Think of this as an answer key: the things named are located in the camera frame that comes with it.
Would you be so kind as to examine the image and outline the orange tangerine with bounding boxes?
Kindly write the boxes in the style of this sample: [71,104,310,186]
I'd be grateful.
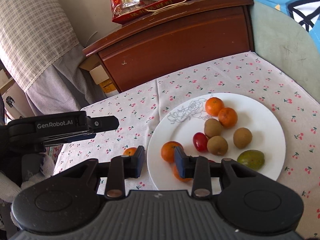
[172,164,193,183]
[161,141,183,163]
[218,107,238,129]
[123,147,137,156]
[205,97,225,116]

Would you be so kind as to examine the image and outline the red cherry tomato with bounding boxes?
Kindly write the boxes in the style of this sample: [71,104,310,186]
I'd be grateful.
[193,132,208,153]

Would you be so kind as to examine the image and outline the brown kiwi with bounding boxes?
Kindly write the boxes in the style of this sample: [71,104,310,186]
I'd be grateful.
[233,127,253,149]
[207,136,228,156]
[204,118,223,138]

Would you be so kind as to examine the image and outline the white gloved left hand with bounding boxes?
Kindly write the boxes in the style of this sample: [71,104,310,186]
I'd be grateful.
[1,153,55,203]

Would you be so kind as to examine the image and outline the green plum fruit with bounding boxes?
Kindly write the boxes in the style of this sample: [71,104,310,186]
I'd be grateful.
[237,150,265,171]

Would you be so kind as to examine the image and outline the cardboard box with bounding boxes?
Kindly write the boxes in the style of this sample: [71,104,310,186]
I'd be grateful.
[79,55,119,98]

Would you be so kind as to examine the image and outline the white plate rose drawing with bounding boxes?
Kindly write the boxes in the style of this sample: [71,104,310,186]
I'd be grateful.
[146,93,286,191]

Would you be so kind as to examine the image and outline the dark red wooden cabinet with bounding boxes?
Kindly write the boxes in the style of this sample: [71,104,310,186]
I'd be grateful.
[83,0,254,92]

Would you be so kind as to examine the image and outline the plaid beige cover cloth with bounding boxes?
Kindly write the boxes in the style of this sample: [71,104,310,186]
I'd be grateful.
[1,0,79,91]

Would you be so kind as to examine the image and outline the cherry print tablecloth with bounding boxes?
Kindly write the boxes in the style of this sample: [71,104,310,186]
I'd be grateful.
[54,52,319,238]

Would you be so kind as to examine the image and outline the green sofa armrest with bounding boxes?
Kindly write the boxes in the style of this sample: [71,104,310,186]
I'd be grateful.
[250,1,319,101]

